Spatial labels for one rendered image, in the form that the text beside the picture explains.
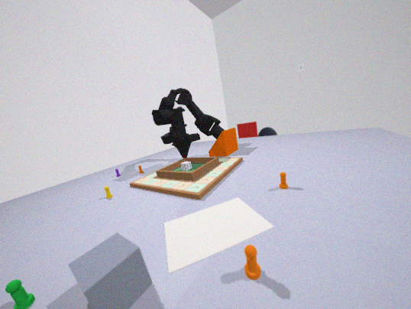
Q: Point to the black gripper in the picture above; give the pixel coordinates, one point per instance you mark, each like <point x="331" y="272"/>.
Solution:
<point x="184" y="143"/>

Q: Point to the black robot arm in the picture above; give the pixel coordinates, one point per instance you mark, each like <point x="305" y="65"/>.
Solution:
<point x="167" y="115"/>

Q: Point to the yellow game pawn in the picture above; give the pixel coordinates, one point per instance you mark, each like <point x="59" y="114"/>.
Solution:
<point x="108" y="194"/>

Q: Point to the white sheet of paper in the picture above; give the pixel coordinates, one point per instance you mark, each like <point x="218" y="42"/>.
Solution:
<point x="204" y="233"/>

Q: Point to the white die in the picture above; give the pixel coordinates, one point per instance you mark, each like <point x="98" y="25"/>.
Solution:
<point x="186" y="165"/>

